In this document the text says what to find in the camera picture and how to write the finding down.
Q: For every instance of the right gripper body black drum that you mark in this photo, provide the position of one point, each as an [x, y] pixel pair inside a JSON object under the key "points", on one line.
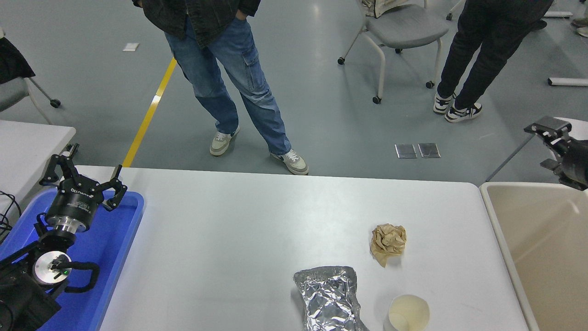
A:
{"points": [[576, 163]]}

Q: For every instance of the left gripper body black drum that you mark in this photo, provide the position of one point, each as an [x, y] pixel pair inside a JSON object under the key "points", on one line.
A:
{"points": [[73, 202]]}

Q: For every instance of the tan paper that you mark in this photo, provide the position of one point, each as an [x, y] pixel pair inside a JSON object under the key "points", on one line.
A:
{"points": [[388, 241]]}

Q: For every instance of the pale paper cup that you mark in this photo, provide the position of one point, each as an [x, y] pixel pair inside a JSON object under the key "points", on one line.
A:
{"points": [[409, 312]]}

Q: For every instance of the foil tray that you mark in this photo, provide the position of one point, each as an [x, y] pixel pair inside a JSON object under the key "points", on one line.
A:
{"points": [[328, 299]]}

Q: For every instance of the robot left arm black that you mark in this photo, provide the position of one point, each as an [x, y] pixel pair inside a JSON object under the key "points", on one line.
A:
{"points": [[23, 303]]}

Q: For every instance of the white round table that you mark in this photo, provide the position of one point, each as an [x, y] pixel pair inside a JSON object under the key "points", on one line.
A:
{"points": [[579, 128]]}

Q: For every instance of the white rectangular side table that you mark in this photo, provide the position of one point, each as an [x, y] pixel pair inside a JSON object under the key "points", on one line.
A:
{"points": [[27, 151]]}

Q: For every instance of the white floor bar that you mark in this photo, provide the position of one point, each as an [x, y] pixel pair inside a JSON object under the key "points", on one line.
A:
{"points": [[567, 82]]}

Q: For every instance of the blue plastic tray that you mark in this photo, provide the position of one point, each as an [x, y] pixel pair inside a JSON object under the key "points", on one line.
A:
{"points": [[115, 239]]}

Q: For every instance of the large pale bin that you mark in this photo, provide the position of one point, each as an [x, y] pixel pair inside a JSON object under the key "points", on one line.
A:
{"points": [[546, 257]]}

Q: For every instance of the grey chair with castors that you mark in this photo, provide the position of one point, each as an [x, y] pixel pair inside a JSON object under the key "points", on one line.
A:
{"points": [[14, 94]]}

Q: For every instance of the person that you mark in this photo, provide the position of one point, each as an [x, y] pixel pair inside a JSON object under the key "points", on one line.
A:
{"points": [[482, 41], [225, 59], [581, 27]]}

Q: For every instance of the white stand base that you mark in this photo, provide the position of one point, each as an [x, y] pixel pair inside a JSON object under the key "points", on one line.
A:
{"points": [[558, 14]]}

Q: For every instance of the black garment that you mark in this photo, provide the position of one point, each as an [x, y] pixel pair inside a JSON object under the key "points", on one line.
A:
{"points": [[11, 59]]}

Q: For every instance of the metal floor plate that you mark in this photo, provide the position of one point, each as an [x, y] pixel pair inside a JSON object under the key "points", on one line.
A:
{"points": [[406, 151], [429, 151]]}

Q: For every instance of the grey white-framed chair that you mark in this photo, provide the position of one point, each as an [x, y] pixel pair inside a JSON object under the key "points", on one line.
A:
{"points": [[406, 30]]}

